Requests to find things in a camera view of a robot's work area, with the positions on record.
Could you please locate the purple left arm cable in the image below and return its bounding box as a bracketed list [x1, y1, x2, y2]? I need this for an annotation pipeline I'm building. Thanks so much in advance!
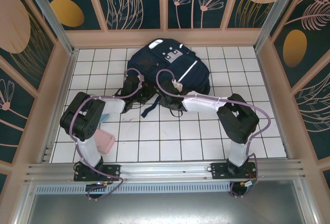
[67, 68, 144, 202]

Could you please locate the navy blue backpack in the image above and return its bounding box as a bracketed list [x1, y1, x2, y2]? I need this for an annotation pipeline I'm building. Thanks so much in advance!
[115, 37, 211, 118]

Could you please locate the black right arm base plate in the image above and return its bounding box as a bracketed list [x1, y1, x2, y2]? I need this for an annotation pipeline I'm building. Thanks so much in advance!
[210, 162, 258, 181]

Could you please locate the orange circle leaf wall panel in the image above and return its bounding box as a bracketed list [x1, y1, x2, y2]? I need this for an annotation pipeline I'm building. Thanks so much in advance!
[92, 0, 162, 30]

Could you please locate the grey slotted cable duct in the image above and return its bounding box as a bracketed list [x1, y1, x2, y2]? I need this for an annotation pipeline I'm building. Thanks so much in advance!
[35, 184, 233, 195]

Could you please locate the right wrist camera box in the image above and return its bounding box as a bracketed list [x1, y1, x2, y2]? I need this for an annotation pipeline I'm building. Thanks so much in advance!
[171, 78, 184, 92]

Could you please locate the small pink flower wall panel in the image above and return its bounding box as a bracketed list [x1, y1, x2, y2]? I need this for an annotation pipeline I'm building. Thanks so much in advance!
[0, 66, 36, 133]

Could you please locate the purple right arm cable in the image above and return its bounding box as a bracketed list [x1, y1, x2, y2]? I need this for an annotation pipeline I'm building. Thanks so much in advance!
[156, 69, 271, 199]

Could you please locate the aluminium corner post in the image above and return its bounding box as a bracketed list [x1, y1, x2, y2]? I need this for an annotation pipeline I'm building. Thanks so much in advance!
[254, 0, 302, 52]
[20, 0, 78, 56]

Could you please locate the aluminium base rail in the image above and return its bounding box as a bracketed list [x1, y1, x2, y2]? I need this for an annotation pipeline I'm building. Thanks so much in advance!
[24, 158, 306, 183]

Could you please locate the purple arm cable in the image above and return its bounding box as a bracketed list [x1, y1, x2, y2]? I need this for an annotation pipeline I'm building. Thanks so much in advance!
[67, 68, 144, 202]
[156, 69, 271, 199]

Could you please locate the orange oval leaf wall panel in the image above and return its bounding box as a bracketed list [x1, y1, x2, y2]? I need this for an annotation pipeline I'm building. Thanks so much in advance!
[270, 0, 330, 88]

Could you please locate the aluminium side rail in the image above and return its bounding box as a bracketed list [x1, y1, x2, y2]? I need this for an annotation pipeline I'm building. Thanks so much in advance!
[40, 50, 78, 163]

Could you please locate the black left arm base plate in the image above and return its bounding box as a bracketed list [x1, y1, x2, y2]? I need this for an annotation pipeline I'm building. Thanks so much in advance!
[74, 164, 122, 182]

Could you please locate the pink leaf outline wall panel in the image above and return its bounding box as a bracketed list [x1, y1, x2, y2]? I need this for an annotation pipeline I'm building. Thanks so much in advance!
[293, 78, 330, 134]

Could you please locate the grey metal sheet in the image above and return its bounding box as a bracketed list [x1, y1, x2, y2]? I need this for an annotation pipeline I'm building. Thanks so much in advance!
[25, 194, 305, 224]

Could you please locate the large pink circle wall panel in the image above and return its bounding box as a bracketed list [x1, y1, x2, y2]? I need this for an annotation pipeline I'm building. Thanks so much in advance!
[0, 0, 56, 92]

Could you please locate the pink pencil case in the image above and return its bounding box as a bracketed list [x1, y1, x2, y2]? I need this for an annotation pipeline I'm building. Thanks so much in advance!
[94, 129, 116, 155]

